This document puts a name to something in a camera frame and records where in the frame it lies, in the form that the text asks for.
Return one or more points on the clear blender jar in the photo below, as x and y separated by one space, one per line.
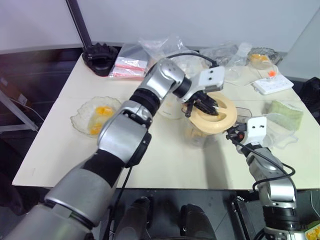
200 140

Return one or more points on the large clear plastic bag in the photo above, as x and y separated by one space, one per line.
155 47

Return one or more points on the black bag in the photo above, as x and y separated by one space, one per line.
311 95

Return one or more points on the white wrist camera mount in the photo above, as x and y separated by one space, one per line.
210 77
256 130

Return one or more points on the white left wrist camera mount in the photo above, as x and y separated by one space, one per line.
210 77

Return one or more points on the grey metal rack frame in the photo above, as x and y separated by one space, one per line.
17 112

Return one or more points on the crumpled clear plastic bag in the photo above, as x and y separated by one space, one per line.
225 53

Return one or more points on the small orange plastic piece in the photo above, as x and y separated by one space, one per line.
271 74

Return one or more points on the green and yellow container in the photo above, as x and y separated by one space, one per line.
312 233

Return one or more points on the black lamp pole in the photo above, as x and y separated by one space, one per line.
78 22

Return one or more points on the white blender base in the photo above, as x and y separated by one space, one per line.
172 108

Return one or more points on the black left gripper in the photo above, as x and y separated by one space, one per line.
191 105

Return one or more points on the white power strip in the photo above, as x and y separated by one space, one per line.
272 86

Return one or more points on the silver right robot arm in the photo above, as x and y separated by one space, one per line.
272 175

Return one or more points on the scalloped clear glass bowl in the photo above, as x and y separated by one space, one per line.
82 120

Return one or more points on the clear plastic measuring cup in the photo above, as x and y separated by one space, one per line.
277 135

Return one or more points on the stack of zip bags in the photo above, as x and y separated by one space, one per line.
128 66

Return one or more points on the green sponge cloth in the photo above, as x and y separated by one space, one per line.
285 113

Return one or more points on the small clear plastic cup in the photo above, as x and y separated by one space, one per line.
235 73

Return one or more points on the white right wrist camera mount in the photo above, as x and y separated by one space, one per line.
256 130

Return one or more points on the glass bowl with orange fruit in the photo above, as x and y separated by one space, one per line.
261 58

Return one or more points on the beige blender lid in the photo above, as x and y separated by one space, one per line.
225 110

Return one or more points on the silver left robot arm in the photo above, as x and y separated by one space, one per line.
120 135

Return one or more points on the black table frame bar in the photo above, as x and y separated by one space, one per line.
247 220

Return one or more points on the black lamp base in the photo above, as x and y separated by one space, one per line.
100 60

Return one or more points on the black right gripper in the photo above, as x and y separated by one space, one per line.
236 132

